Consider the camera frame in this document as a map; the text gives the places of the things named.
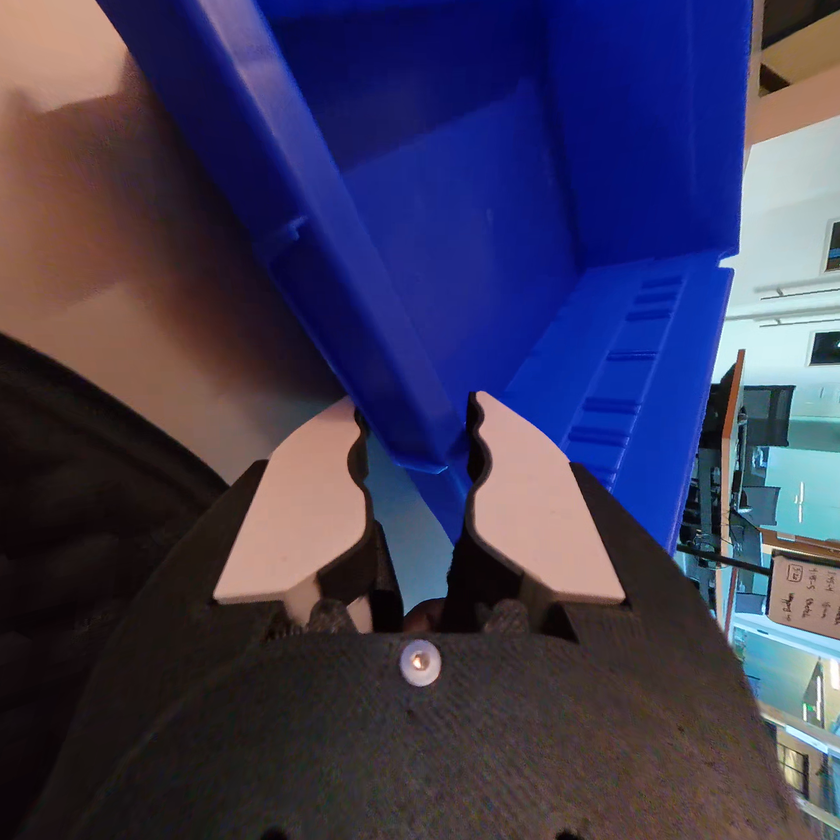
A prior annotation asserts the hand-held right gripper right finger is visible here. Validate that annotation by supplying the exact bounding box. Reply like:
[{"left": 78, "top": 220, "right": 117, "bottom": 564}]
[{"left": 463, "top": 390, "right": 629, "bottom": 605}]

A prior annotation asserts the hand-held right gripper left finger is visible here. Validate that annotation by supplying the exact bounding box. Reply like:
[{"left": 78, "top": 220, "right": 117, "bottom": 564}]
[{"left": 212, "top": 395, "right": 374, "bottom": 631}]

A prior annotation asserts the blue plastic bin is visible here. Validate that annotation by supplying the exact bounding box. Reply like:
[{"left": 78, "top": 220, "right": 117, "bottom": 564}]
[{"left": 94, "top": 0, "right": 754, "bottom": 555}]

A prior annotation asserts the person's right hand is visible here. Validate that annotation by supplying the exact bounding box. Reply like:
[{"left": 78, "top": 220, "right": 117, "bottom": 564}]
[{"left": 402, "top": 598, "right": 448, "bottom": 634}]

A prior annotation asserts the black office chair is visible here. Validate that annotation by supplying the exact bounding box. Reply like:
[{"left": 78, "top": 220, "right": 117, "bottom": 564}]
[
  {"left": 740, "top": 385, "right": 797, "bottom": 448},
  {"left": 735, "top": 484, "right": 783, "bottom": 529}
]

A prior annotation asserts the whiteboard on black stand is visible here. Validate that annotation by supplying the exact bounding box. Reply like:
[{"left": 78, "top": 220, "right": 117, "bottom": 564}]
[{"left": 676, "top": 543, "right": 840, "bottom": 643}]

